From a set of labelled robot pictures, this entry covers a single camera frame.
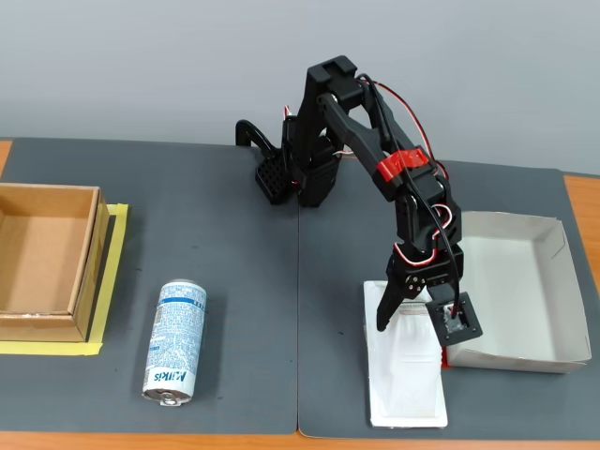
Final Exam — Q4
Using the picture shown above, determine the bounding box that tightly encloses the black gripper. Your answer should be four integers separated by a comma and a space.
375, 241, 465, 332

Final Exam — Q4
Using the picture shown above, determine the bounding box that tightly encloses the white sandwich package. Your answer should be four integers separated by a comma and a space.
363, 279, 449, 428

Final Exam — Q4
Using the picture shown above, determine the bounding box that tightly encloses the gray paper box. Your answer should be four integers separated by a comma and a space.
440, 210, 593, 375

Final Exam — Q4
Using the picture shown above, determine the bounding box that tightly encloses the brown cardboard box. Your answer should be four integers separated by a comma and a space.
0, 182, 112, 343

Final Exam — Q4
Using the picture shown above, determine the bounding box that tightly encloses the dark gray table mat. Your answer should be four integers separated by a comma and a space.
0, 136, 302, 435
297, 154, 600, 441

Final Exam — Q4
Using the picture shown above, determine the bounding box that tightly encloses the red tape wrap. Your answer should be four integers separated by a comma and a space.
374, 147, 430, 185

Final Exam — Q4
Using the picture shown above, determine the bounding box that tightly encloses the black table clamp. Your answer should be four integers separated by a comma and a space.
233, 119, 282, 160

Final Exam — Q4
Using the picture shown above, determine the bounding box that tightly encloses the white blue Milkis can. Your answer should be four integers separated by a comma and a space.
142, 279, 208, 408

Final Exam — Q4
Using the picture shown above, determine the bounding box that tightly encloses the yellow tape outline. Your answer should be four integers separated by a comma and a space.
0, 202, 130, 356

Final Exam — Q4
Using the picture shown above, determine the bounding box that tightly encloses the black square wrist camera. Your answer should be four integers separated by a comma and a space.
424, 290, 484, 349

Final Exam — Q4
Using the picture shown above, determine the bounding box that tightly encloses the red white black servo wire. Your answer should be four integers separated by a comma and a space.
369, 80, 440, 163
397, 201, 459, 269

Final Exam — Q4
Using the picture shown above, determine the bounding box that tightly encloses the black camera cable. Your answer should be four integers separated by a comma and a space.
358, 73, 463, 324

